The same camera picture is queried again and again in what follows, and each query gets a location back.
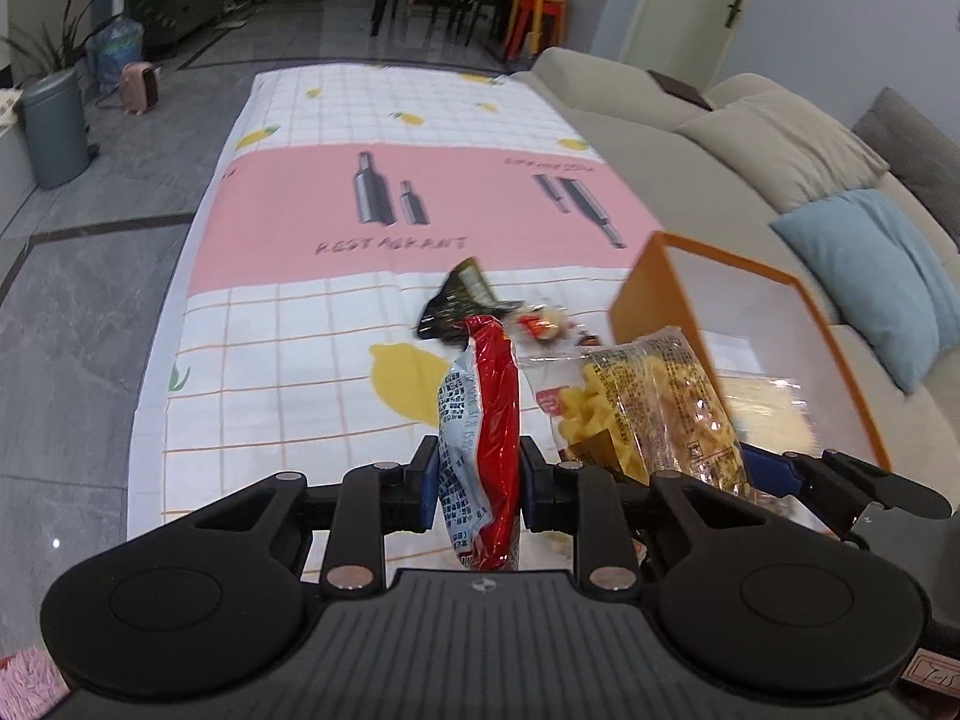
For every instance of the pink fluffy rug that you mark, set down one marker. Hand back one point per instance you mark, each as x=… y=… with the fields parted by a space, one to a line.
x=30 y=686

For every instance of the pink white printed tablecloth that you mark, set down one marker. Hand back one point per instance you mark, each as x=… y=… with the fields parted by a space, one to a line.
x=300 y=187

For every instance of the orange cardboard box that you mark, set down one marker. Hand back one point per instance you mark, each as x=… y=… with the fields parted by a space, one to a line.
x=652 y=277

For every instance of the yellow macaroni snack packet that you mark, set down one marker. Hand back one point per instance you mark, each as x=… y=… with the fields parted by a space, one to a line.
x=637 y=405

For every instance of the pink space heater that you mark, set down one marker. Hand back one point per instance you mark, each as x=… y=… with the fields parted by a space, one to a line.
x=141 y=86

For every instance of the beige cushion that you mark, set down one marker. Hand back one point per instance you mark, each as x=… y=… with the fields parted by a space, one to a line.
x=787 y=142

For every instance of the blue water jug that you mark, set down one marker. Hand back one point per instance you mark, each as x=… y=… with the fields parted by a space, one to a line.
x=116 y=52

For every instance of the small clear candy packet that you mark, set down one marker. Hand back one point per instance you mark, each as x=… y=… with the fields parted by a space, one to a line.
x=544 y=322

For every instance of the black snack packet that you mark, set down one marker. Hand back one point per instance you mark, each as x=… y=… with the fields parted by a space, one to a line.
x=457 y=300

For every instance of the beige sofa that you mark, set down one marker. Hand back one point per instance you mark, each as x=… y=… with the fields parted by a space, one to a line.
x=675 y=165

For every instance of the blue pillow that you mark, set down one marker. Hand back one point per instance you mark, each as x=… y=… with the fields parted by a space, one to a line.
x=862 y=270

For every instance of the red snack packet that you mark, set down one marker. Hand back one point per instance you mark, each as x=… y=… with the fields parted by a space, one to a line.
x=491 y=420

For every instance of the grey cushion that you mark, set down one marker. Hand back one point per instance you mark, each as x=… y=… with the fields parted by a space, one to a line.
x=915 y=157

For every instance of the grey trash bin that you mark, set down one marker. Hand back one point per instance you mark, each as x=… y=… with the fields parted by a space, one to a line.
x=54 y=127

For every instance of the dark tablet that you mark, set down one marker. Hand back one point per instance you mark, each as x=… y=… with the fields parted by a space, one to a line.
x=679 y=88

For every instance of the sliced bread packet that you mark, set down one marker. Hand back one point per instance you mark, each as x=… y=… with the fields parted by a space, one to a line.
x=772 y=412

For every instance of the long-leaf potted plant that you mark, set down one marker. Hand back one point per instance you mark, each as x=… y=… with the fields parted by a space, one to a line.
x=45 y=45

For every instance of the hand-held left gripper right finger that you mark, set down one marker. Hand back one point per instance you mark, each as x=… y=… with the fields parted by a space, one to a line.
x=534 y=491

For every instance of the white door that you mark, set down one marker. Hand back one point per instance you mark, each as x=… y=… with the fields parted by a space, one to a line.
x=697 y=7

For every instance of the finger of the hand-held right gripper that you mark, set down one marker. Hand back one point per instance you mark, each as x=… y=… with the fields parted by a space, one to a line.
x=769 y=469

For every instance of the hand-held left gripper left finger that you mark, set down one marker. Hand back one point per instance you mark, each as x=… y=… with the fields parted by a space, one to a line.
x=426 y=487

